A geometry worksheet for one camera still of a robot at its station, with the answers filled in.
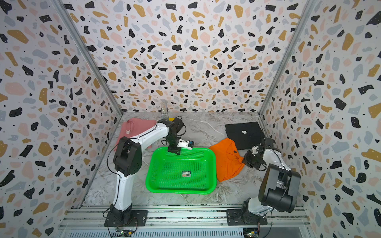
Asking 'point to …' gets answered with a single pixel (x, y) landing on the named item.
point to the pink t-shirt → (134, 127)
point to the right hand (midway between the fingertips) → (244, 160)
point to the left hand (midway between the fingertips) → (180, 149)
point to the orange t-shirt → (228, 160)
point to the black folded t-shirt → (245, 135)
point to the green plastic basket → (192, 171)
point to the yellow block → (171, 119)
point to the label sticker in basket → (186, 173)
